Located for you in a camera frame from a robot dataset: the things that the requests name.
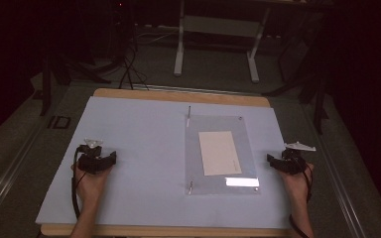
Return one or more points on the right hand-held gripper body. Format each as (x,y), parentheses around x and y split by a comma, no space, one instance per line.
(294,158)

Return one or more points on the white paper card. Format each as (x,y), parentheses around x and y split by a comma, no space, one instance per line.
(220,152)

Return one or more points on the black metal stand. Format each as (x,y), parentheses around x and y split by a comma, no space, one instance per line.
(314,92)
(51,76)

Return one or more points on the person's left hand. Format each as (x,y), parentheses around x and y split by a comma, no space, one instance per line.
(91,186)

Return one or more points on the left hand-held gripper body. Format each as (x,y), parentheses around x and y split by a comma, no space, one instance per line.
(90,155)

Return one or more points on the metal floor rail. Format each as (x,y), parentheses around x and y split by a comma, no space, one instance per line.
(10,178)
(337,178)

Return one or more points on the light blue table mat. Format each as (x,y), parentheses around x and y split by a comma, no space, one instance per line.
(139,158)

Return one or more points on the short metal frame pin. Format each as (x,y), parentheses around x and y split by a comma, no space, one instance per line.
(190,187)

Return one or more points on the person's right hand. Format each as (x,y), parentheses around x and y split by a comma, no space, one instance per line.
(296,186)

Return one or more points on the black rectangular floor bracket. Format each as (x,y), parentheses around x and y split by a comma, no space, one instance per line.
(59,122)

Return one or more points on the clear acrylic frame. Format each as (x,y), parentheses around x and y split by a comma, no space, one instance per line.
(241,145)

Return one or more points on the long metal frame pin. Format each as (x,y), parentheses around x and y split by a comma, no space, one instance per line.
(189,115)

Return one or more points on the white desk frame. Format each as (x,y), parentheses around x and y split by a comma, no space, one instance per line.
(218,26)

